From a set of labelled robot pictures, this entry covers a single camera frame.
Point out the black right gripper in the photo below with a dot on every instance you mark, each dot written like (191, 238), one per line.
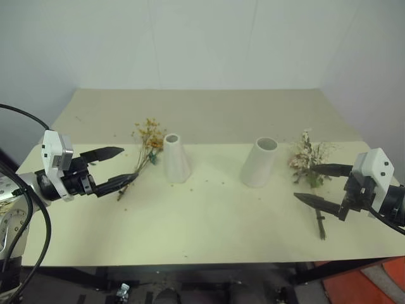
(357, 194)

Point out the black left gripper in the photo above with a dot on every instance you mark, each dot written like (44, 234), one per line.
(77, 182)

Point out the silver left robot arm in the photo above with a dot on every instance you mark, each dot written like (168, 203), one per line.
(31, 180)

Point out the white narrow-necked vase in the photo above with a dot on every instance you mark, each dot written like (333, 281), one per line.
(175, 161)

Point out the white wide-mouthed vase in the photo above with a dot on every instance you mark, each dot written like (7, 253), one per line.
(257, 164)

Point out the white pink dried flower bunch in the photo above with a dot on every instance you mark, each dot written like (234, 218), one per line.
(305, 156)

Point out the yellow dried flower bunch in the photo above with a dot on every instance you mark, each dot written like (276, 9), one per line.
(148, 136)

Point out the orange floor object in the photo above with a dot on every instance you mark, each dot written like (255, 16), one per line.
(354, 285)

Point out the small silver object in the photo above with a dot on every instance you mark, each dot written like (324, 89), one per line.
(123, 289)

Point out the dark rounded shape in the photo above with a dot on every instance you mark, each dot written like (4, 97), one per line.
(167, 297)

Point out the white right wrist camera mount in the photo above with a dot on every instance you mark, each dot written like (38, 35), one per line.
(378, 168)

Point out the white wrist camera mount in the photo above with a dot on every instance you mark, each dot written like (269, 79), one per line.
(378, 168)
(52, 152)

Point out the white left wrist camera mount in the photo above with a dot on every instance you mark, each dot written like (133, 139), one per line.
(52, 152)

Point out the black table frame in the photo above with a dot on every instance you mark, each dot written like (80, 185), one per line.
(305, 272)

